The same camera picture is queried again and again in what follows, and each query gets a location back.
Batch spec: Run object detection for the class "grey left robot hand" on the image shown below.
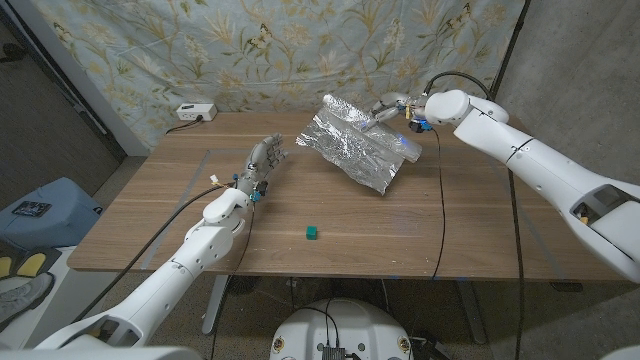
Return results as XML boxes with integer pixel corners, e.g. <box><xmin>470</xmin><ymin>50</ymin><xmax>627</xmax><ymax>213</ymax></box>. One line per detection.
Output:
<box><xmin>234</xmin><ymin>132</ymin><xmax>290</xmax><ymax>201</ymax></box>

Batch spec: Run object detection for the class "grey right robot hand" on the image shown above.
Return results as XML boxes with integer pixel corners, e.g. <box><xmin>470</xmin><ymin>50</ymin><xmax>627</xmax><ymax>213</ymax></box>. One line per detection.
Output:
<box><xmin>362</xmin><ymin>92</ymin><xmax>432</xmax><ymax>134</ymax></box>

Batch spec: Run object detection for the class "crinkled aluminum foil sheet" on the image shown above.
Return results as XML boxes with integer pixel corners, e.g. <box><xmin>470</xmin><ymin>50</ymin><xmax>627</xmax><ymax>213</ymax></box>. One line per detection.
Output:
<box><xmin>295</xmin><ymin>93</ymin><xmax>424</xmax><ymax>196</ymax></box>

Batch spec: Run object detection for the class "white power strip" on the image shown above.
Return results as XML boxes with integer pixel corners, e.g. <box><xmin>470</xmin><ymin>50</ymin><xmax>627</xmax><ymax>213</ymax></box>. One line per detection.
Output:
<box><xmin>175</xmin><ymin>102</ymin><xmax>218</xmax><ymax>122</ymax></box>

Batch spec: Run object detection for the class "floral printed backdrop cloth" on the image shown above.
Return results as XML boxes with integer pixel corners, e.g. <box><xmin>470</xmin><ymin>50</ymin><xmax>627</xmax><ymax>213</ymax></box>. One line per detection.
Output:
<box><xmin>29</xmin><ymin>0</ymin><xmax>527</xmax><ymax>151</ymax></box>

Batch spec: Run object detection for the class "black backdrop pole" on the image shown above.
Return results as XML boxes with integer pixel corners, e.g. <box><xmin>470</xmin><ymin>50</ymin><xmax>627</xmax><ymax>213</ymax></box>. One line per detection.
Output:
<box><xmin>480</xmin><ymin>0</ymin><xmax>532</xmax><ymax>114</ymax></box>

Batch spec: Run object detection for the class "grey table leg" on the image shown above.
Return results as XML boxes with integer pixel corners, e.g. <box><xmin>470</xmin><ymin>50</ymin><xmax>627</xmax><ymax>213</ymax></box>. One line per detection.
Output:
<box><xmin>453</xmin><ymin>279</ymin><xmax>489</xmax><ymax>345</ymax></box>
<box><xmin>201</xmin><ymin>274</ymin><xmax>231</xmax><ymax>335</ymax></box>

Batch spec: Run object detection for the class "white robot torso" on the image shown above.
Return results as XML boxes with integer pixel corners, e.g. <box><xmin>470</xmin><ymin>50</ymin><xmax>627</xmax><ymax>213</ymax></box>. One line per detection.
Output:
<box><xmin>269</xmin><ymin>298</ymin><xmax>415</xmax><ymax>360</ymax></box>

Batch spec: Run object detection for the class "black perforated panel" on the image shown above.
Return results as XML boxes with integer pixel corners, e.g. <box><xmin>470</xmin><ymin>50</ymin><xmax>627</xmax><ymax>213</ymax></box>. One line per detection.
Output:
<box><xmin>0</xmin><ymin>4</ymin><xmax>127</xmax><ymax>211</ymax></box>

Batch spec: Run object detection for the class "black patterned tag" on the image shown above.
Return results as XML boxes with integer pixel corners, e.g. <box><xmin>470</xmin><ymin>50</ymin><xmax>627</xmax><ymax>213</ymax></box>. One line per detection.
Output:
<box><xmin>12</xmin><ymin>200</ymin><xmax>53</xmax><ymax>218</ymax></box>

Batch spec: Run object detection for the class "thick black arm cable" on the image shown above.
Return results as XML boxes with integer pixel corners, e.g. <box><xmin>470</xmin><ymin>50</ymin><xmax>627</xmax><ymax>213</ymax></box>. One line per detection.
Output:
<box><xmin>422</xmin><ymin>70</ymin><xmax>525</xmax><ymax>360</ymax></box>
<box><xmin>72</xmin><ymin>183</ymin><xmax>237</xmax><ymax>324</ymax></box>

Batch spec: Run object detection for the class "black power strip cord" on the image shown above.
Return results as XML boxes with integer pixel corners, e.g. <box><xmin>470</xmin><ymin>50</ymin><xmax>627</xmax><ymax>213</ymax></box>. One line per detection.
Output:
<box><xmin>164</xmin><ymin>115</ymin><xmax>204</xmax><ymax>135</ymax></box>

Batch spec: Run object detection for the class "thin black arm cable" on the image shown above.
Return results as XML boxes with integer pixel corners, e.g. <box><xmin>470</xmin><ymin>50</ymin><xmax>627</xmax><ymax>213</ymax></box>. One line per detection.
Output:
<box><xmin>431</xmin><ymin>127</ymin><xmax>447</xmax><ymax>281</ymax></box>
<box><xmin>209</xmin><ymin>199</ymin><xmax>257</xmax><ymax>360</ymax></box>

